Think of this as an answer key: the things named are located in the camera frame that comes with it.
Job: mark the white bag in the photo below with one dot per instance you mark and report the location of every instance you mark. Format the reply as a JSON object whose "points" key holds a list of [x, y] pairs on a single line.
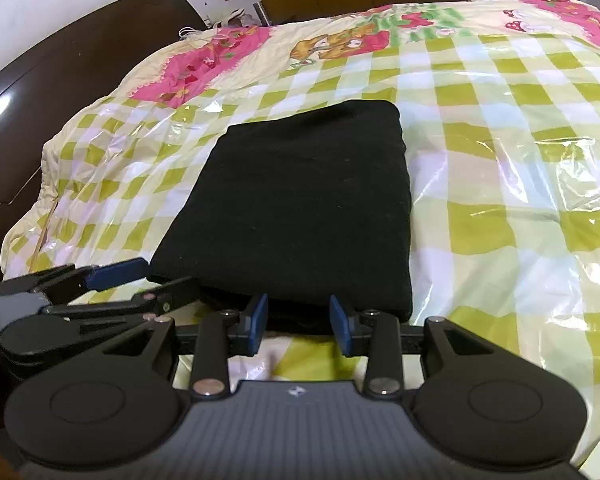
{"points": [[232, 19]]}

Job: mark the dark wooden headboard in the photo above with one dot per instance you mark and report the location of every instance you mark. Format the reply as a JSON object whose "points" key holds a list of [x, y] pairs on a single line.
{"points": [[55, 110]]}

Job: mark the black pants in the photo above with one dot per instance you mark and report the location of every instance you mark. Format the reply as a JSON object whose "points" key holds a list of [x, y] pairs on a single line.
{"points": [[305, 200]]}

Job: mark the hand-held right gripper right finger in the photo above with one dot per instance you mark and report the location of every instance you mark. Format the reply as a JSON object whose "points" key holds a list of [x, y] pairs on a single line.
{"points": [[341, 325]]}

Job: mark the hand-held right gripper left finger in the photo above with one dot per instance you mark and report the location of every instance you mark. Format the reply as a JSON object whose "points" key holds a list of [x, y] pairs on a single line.
{"points": [[260, 324]]}

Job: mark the checked floral printed blanket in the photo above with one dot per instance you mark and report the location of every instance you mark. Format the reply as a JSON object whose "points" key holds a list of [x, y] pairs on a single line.
{"points": [[505, 160]]}

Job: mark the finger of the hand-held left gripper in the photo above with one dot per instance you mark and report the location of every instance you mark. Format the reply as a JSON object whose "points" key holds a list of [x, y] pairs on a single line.
{"points": [[172, 295], [115, 274]]}

